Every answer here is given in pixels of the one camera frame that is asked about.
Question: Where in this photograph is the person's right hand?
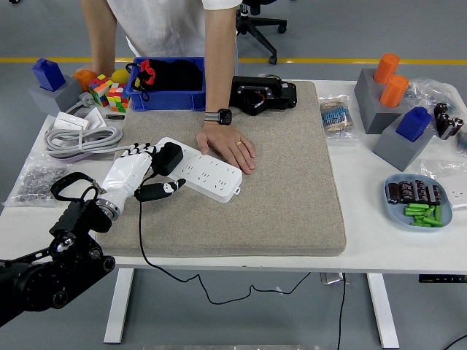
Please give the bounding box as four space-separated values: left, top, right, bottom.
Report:
76 64 115 78

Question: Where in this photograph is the person's left hand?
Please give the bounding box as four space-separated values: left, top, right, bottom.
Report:
196 122 256 175

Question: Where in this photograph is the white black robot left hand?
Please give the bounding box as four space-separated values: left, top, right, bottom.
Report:
99 141 188 209

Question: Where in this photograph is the white power strip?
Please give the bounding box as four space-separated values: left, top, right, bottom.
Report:
155 136 244 204

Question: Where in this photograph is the black plug adapter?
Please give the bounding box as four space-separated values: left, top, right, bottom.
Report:
151 142 185 176

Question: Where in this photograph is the thin black plug cord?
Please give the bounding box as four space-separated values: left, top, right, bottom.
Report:
138 171 311 304

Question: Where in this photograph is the yellow ball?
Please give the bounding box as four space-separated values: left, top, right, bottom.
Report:
110 68 131 84

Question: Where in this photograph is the multicolour puzzle cube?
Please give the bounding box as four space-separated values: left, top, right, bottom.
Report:
106 82 131 113
85 74 114 107

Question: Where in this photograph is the black wristwatch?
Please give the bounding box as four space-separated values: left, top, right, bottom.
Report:
203 108 234 126

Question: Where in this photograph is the black pouch red trim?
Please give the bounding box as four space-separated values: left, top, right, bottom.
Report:
126 58 158 101

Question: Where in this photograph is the blue house-shaped block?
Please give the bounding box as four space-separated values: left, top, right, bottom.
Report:
31 57 66 91
395 106 433 142

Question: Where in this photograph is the lavender plate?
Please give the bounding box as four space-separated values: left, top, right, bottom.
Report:
49 149 94 163

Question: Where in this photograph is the black electronic device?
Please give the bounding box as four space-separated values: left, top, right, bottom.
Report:
228 74 298 117

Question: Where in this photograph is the blue plastic bin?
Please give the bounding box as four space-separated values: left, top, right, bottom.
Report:
128 55 207 112

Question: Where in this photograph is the person's torso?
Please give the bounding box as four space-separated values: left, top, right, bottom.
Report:
107 0 242 59

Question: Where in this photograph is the black cloth pouch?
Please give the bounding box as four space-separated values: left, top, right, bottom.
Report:
152 58 204 92

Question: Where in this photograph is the grey-brown mat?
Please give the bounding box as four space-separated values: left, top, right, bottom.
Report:
94 80 347 257

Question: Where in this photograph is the bag of metal screws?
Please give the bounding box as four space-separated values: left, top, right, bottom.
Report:
3 156 69 208

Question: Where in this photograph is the bag of resistors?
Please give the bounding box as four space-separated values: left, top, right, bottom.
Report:
318 93 359 141

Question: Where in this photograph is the black office chair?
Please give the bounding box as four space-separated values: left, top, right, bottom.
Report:
235 0 288 66

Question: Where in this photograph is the white table leg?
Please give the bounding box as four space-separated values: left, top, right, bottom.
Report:
104 268 135 343
366 273 401 349

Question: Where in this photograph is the grey two-hole holder block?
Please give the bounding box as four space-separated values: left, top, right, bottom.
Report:
353 68 410 135

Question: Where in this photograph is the dark brown capacitor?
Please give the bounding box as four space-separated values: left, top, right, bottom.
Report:
425 184 442 206
386 182 401 204
413 179 428 203
398 180 415 203

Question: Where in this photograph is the orange cylinder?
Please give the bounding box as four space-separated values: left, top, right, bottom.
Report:
379 74 410 108
373 52 401 85

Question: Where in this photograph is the light blue plate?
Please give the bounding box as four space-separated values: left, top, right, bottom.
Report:
383 173 453 233

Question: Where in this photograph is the large clear plastic bag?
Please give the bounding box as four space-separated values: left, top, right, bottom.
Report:
404 76 467 157

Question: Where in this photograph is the small clear plastic bag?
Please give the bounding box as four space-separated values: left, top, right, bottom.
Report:
418 157 467 210

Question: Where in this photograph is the black table control panel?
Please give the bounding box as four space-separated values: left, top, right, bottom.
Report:
417 274 467 284

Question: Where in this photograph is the grey power cable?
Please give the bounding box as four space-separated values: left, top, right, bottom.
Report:
43 90 136 160

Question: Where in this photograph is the white switch box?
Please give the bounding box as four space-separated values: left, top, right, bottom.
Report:
53 111 90 131

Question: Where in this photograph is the metal table bracket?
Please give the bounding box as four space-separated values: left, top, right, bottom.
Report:
320 271 350 285

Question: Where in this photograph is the black hanging cable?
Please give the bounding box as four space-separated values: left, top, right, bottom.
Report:
335 272 347 350

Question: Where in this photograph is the black floor cable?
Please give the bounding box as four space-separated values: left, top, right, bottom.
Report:
443 333 467 350

